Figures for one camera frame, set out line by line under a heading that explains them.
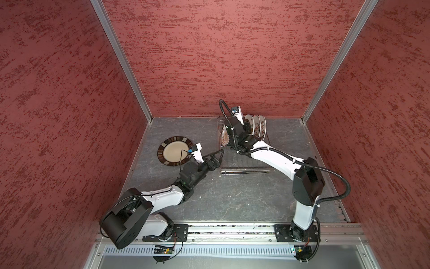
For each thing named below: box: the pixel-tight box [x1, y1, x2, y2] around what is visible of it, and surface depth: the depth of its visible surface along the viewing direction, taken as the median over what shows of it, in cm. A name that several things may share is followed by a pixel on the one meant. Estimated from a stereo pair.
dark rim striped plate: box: [157, 135, 193, 167], surface depth 105 cm
